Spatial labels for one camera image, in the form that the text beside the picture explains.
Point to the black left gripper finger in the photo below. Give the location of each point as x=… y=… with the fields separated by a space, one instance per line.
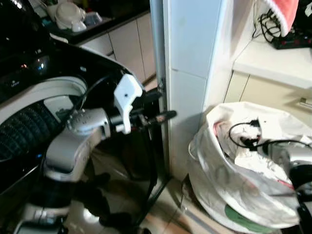
x=154 y=95
x=163 y=117

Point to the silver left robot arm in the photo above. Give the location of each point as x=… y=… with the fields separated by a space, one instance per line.
x=68 y=146

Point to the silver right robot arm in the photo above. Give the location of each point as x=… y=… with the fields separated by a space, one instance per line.
x=295 y=165

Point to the black top-load washing machine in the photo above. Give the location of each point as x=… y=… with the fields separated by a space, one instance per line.
x=22 y=73

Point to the white patterned garment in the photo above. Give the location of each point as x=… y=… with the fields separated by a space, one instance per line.
x=253 y=163

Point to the pink garment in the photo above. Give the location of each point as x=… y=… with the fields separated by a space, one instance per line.
x=217 y=131

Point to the white fabric laundry bag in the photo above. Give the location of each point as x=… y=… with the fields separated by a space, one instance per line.
x=219 y=185

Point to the cream kitchen base cabinet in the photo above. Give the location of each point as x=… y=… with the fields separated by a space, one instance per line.
x=129 y=46

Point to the white counter cabinet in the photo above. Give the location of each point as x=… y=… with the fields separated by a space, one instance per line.
x=273 y=63

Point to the clear plastic container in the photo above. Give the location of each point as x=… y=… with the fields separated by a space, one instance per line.
x=92 y=18

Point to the black power strip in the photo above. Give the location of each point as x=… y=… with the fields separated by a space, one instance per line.
x=292 y=41

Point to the white round kitchen appliance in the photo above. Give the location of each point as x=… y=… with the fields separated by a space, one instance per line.
x=68 y=15

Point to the pink towel with white trim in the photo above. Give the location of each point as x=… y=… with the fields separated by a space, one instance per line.
x=285 y=14

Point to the black bag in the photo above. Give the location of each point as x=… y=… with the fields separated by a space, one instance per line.
x=306 y=14

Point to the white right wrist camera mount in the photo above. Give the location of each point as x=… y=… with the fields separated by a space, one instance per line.
x=253 y=129

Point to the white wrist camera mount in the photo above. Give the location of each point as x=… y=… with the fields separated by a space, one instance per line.
x=127 y=95
x=253 y=129

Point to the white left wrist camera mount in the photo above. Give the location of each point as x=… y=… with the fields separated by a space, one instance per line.
x=127 y=95

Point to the grey metal door frame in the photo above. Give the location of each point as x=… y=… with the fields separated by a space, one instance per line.
x=159 y=58

